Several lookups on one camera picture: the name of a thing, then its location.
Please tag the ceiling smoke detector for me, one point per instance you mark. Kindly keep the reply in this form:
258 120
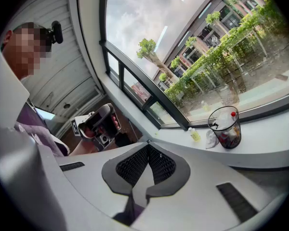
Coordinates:
66 105

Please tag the black head-worn camera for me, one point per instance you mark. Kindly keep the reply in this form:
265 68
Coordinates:
57 31

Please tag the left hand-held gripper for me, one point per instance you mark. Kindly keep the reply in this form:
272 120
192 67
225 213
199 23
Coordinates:
102 121

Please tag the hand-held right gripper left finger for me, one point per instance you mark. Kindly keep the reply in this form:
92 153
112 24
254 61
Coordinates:
94 177

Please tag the person's head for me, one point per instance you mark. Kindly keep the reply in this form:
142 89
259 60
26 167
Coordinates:
24 52

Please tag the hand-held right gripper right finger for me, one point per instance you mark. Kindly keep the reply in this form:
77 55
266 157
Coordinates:
197 196

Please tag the black plastic clip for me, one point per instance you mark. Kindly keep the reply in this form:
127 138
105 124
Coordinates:
215 126

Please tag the green hedge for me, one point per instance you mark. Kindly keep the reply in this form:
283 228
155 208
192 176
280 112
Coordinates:
207 61

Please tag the white window sill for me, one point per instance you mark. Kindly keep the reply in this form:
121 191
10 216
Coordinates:
255 148

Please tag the brick building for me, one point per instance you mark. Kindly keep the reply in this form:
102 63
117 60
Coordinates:
231 20

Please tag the person's left hand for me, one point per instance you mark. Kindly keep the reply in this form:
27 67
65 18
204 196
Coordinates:
89 133

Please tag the person's dark shirt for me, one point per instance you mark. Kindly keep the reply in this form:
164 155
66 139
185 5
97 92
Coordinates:
36 131

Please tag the white cloth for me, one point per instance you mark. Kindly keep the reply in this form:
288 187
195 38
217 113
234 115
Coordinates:
210 141

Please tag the clear plastic bag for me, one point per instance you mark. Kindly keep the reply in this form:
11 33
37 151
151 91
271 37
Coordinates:
222 119

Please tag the red banner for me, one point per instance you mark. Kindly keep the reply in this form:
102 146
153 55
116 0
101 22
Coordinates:
140 90

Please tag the yellow liquid plastic bottle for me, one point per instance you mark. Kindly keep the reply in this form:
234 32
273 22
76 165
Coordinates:
195 136

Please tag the black mesh waste basket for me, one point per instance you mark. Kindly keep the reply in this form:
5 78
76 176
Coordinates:
228 138

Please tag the black window frame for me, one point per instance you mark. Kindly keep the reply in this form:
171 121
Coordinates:
103 13

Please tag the person's left forearm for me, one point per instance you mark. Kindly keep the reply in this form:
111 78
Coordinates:
83 149

